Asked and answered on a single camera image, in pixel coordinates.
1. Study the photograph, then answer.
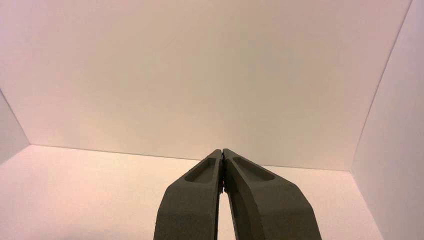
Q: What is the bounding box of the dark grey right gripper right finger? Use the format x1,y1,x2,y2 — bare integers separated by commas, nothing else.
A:
222,148,323,240

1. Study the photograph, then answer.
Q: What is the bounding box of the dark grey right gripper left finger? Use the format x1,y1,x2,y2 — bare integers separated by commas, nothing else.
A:
153,149,224,240

